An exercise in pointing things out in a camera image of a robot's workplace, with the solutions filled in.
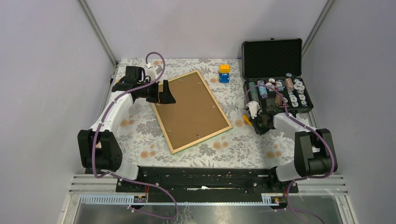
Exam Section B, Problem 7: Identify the green wooden picture frame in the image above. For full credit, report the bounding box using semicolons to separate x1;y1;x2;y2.
151;70;233;155

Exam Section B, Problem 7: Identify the floral tablecloth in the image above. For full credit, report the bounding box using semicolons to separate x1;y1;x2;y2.
116;56;294;168

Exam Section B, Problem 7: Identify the yellow toy brick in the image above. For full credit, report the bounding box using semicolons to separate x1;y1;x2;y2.
219;64;231;74

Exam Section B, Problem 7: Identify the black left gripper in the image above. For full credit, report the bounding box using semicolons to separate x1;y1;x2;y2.
137;79;175;104

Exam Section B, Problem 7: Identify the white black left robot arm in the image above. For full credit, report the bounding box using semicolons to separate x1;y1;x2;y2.
77;63;176;192

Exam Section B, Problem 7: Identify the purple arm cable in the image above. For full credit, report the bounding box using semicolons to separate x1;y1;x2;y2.
91;52;180;221
243;84;339;224

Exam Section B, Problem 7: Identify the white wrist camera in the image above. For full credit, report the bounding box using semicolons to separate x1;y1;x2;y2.
145;63;163;82
246;101;262;119

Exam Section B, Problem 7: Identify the blue toy brick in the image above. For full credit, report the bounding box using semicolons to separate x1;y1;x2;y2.
219;73;230;83

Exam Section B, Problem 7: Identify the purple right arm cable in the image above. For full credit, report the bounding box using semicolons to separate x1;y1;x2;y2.
243;84;339;224

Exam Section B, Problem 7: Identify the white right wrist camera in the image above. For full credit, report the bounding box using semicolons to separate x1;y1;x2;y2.
246;101;262;119

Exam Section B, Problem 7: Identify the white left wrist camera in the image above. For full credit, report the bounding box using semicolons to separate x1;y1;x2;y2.
145;63;163;82

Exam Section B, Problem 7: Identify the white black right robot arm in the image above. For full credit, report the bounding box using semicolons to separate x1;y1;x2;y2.
246;101;338;192

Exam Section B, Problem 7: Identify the black poker chip case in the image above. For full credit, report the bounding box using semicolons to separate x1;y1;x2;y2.
241;38;313;113

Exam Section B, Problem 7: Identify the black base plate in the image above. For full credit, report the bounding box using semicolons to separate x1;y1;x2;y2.
115;167;289;203

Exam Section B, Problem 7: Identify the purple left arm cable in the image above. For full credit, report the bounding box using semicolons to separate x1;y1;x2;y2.
91;52;180;221

